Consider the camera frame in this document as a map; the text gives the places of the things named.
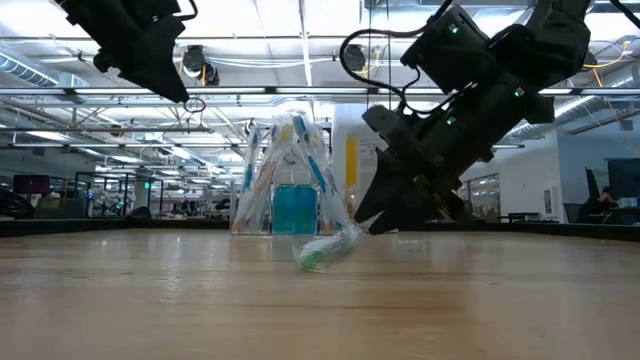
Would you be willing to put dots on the teal mouthwash bottle white cap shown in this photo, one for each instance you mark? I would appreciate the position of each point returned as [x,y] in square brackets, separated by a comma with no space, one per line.
[306,210]
[284,210]

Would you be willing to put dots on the black aluminium table frame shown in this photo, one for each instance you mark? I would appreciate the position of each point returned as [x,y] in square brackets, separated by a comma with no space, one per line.
[100,227]

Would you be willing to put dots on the blue toothbrush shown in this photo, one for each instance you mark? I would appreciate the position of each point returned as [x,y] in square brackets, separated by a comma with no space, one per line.
[248,175]
[317,175]

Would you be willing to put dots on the long ceiling light strip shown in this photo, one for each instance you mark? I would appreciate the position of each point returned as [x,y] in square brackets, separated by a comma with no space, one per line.
[225,91]

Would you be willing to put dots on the black monitor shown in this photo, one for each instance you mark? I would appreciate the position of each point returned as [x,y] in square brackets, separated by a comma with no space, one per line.
[625,177]

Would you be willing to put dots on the green toothbrush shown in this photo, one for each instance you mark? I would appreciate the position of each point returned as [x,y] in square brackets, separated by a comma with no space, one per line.
[325,250]

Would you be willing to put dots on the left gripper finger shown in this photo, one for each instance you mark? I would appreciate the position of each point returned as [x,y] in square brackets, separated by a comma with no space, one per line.
[155,65]

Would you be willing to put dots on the silver ventilation duct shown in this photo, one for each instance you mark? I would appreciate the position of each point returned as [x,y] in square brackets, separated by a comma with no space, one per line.
[25,70]

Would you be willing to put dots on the person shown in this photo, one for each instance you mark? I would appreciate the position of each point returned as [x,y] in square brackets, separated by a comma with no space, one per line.
[597,207]

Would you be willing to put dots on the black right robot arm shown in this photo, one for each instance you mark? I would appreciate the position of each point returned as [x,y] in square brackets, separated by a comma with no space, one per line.
[555,40]

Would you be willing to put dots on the clear acrylic organizer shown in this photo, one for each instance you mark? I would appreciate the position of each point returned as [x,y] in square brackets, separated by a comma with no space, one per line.
[295,177]

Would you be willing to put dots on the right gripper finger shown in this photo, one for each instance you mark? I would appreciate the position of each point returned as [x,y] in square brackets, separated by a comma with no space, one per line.
[382,190]
[415,215]

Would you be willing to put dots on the red lit monitor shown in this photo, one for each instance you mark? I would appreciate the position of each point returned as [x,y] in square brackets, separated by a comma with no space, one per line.
[31,184]

